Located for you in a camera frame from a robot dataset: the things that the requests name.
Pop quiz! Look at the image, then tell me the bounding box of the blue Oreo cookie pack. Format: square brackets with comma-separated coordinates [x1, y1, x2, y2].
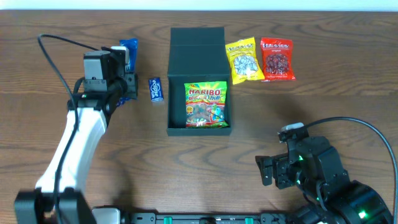
[117, 38, 138, 106]

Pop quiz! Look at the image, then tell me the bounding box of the blue Eclipse mints tin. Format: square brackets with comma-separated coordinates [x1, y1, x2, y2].
[149, 77, 164, 102]

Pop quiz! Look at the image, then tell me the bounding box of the green Haribo worms bag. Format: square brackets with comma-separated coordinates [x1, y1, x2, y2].
[184, 81, 228, 128]

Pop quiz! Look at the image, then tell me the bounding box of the dark green box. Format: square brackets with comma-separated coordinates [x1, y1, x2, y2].
[167, 27, 232, 136]

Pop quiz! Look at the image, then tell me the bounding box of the yellow Hacks candy bag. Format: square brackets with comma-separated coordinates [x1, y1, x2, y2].
[225, 37, 265, 85]

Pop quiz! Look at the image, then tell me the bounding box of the red Hacks candy bag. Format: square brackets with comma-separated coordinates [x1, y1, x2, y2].
[261, 37, 296, 82]

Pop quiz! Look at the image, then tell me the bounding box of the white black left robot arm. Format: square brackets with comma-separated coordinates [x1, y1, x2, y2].
[14, 46, 137, 223]

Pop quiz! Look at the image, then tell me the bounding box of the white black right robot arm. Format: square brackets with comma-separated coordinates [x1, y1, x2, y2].
[256, 128, 393, 224]

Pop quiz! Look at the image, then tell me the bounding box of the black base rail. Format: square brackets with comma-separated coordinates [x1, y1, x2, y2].
[91, 206, 299, 224]

